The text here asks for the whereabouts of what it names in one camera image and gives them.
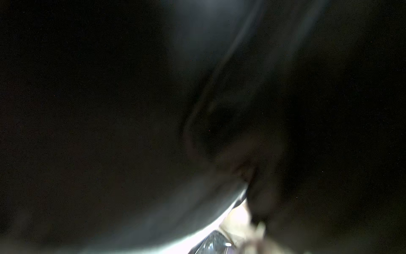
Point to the black paddle case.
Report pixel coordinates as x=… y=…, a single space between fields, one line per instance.
x=131 y=127

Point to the cream canvas tote bag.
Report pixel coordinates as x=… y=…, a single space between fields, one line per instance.
x=237 y=235

